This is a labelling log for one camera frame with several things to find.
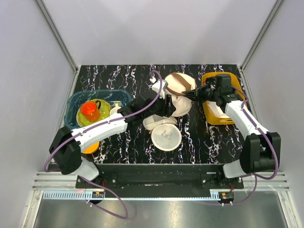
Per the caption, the yellow-green plate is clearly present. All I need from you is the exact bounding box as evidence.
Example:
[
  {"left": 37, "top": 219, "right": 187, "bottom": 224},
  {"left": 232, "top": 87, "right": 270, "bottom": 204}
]
[{"left": 76, "top": 99, "right": 111, "bottom": 127}]

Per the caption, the cream laundry bag brown trim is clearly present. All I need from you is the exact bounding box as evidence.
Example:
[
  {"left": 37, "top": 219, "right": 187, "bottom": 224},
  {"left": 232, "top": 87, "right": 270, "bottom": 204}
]
[{"left": 165, "top": 72, "right": 196, "bottom": 117}]

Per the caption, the orange translucent cup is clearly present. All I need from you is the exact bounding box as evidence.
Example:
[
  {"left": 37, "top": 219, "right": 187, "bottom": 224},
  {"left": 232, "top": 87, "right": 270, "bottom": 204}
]
[{"left": 80, "top": 101, "right": 100, "bottom": 122}]

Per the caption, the orange bowl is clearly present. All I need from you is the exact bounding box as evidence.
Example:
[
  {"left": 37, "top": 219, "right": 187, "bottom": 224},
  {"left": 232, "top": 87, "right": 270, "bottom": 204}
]
[{"left": 82, "top": 142, "right": 100, "bottom": 154}]

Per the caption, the aluminium frame post left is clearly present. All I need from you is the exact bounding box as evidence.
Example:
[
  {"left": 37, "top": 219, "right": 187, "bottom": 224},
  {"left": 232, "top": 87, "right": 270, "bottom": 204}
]
[{"left": 34, "top": 0, "right": 78, "bottom": 73}]

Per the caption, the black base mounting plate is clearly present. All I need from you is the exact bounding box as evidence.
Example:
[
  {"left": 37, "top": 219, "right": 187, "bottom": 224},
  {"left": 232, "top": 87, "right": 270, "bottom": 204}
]
[{"left": 75, "top": 163, "right": 245, "bottom": 198}]

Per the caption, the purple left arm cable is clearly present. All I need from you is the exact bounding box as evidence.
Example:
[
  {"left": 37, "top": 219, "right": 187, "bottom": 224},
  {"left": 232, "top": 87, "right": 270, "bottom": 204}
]
[{"left": 44, "top": 70, "right": 163, "bottom": 219}]

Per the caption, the cream paper cup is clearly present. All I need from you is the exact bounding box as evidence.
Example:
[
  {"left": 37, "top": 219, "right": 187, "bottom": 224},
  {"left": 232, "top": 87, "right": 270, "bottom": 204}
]
[{"left": 110, "top": 106, "right": 121, "bottom": 116}]

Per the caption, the aluminium frame post right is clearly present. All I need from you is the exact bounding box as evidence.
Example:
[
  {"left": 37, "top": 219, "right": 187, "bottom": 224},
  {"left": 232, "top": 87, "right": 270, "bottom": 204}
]
[{"left": 240, "top": 0, "right": 284, "bottom": 70}]

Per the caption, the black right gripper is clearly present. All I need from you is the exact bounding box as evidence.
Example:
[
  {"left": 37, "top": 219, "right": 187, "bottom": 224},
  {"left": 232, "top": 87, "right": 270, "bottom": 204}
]
[{"left": 182, "top": 82, "right": 220, "bottom": 106}]

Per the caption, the aluminium frame post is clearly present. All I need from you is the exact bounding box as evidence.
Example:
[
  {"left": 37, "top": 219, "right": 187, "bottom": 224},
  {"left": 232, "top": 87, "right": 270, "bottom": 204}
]
[
  {"left": 240, "top": 0, "right": 284, "bottom": 70},
  {"left": 34, "top": 0, "right": 78, "bottom": 73}
]

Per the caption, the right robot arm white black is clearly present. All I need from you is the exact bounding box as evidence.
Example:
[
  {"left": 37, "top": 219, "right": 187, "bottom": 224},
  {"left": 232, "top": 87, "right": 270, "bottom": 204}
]
[{"left": 182, "top": 74, "right": 281, "bottom": 188}]

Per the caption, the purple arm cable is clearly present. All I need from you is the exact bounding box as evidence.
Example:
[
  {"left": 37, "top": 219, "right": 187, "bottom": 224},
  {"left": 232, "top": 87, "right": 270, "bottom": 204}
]
[
  {"left": 44, "top": 70, "right": 163, "bottom": 219},
  {"left": 197, "top": 85, "right": 279, "bottom": 206}
]

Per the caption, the white cloth in bin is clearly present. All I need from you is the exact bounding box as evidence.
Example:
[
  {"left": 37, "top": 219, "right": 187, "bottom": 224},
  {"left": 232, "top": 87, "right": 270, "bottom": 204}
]
[{"left": 207, "top": 101, "right": 228, "bottom": 118}]

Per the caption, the white mesh laundry bag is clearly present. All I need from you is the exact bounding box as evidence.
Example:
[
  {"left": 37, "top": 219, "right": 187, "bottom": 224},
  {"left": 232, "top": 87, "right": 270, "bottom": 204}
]
[{"left": 142, "top": 115, "right": 182, "bottom": 152}]

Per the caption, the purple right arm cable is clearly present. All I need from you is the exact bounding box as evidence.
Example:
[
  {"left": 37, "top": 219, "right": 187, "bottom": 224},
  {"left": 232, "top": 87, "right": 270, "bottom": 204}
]
[{"left": 197, "top": 85, "right": 279, "bottom": 206}]

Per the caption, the aluminium front rail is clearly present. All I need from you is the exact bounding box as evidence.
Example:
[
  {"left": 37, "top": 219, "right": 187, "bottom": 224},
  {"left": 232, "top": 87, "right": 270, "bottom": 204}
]
[{"left": 32, "top": 171, "right": 290, "bottom": 200}]

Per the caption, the teal transparent plastic container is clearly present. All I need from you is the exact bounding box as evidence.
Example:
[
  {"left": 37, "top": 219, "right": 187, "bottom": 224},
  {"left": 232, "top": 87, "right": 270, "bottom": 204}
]
[{"left": 64, "top": 89, "right": 131, "bottom": 129}]

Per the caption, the yellow plastic bin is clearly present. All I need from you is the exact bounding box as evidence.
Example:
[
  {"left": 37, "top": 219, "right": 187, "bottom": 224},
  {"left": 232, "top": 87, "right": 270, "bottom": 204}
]
[{"left": 201, "top": 72, "right": 243, "bottom": 125}]

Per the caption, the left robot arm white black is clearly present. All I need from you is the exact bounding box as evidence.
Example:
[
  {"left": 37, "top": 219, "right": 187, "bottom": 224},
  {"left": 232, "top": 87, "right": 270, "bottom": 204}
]
[{"left": 49, "top": 95, "right": 176, "bottom": 188}]

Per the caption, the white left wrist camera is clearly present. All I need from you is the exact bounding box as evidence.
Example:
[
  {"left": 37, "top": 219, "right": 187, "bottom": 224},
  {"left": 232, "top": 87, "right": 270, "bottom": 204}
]
[{"left": 150, "top": 78, "right": 168, "bottom": 99}]

